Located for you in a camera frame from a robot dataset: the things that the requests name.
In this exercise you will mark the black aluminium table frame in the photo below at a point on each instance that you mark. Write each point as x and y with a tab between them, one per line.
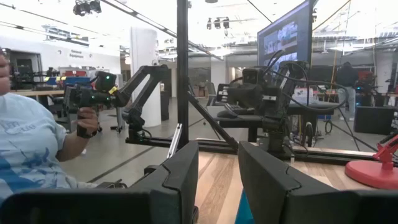
182	77

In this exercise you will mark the large display screen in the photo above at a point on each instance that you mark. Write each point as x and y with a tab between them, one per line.
286	37

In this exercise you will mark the black ceiling spotlight cluster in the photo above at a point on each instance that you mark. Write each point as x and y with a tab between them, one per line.
84	7
217	23

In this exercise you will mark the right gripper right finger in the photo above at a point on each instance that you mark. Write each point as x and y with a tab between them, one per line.
273	193

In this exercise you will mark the black wristband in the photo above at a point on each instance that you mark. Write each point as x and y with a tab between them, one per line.
87	133

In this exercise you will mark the red desk lamp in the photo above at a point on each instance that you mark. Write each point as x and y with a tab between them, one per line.
370	174

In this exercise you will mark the white pillar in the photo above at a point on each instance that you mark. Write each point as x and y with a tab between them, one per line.
146	46

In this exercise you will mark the large teal plastic bin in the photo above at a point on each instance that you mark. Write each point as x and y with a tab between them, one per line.
244	211

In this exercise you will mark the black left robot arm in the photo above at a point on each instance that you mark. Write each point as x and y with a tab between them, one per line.
276	105

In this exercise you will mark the black computer mouse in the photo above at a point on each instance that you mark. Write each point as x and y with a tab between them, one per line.
227	114

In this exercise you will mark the black keyboard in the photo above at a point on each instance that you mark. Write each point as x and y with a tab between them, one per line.
237	109

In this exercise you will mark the dark computer desk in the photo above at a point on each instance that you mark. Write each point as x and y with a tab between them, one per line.
298	110

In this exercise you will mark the silver metal bar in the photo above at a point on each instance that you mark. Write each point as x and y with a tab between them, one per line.
174	141

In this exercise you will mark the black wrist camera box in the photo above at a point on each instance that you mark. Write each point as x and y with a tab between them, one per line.
253	76

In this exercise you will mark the person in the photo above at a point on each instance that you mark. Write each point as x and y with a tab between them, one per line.
28	140
346	76

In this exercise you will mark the wooden background table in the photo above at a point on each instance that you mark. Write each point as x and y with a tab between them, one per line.
37	92

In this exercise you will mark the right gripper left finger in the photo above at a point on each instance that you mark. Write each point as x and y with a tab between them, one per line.
174	193

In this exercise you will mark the black box cabinet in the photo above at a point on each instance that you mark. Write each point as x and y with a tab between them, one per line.
373	119

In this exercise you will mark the person's hand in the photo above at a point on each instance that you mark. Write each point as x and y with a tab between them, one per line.
88	119

